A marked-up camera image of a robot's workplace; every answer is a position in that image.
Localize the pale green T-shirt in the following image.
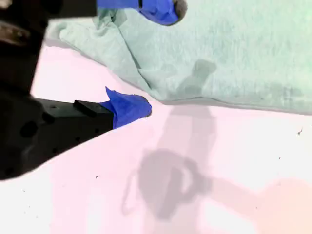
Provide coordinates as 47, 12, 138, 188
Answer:
46, 0, 312, 115

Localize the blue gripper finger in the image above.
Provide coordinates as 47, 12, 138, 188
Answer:
39, 85, 153, 169
47, 0, 189, 26

